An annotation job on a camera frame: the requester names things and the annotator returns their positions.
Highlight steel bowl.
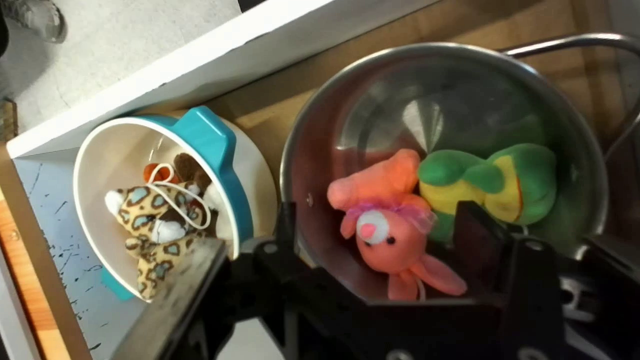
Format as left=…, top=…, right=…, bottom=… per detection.
left=275, top=40, right=611, bottom=309

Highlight white bowl with teal handles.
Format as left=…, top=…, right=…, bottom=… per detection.
left=69, top=104, right=279, bottom=304

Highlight green yellow plush toy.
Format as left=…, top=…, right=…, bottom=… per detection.
left=415, top=142, right=559, bottom=246

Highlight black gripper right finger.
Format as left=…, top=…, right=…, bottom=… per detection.
left=452, top=197, right=570, bottom=360

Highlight white toy sink unit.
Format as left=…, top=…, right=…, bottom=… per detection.
left=4, top=0, right=640, bottom=360

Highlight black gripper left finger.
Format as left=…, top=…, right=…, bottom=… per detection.
left=253, top=197, right=370, bottom=336

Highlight pink bunny plush toy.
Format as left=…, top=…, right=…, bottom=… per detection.
left=324, top=146, right=470, bottom=304

